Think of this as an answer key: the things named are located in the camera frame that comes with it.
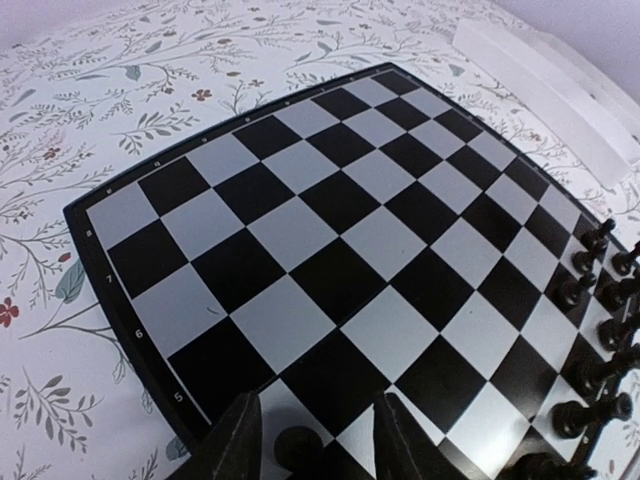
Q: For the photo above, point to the floral patterned table mat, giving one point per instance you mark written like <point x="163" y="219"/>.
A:
<point x="85" y="101"/>

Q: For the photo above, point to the white plastic compartment tray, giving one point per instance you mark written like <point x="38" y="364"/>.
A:
<point x="590" y="114"/>

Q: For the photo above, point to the black chess rook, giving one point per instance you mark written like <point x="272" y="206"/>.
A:
<point x="300" y="450"/>

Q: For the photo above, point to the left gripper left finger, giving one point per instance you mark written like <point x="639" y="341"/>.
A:
<point x="232" y="449"/>

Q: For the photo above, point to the black chess bishop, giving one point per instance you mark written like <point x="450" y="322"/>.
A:
<point x="543" y="466"/>

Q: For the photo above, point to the black and white chessboard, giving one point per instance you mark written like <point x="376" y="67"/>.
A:
<point x="367" y="234"/>

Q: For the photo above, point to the black chess pawn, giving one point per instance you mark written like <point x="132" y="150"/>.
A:
<point x="613" y="334"/>
<point x="583" y="261"/>
<point x="570" y="291"/>

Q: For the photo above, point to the black chess king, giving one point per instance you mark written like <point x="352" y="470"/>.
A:
<point x="590" y="376"/>

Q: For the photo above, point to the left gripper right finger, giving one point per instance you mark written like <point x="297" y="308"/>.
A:
<point x="402" y="449"/>

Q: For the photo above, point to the black chess piece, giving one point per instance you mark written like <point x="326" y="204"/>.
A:
<point x="570" y="419"/>
<point x="615" y="295"/>
<point x="596" y="240"/>
<point x="623" y="262"/>

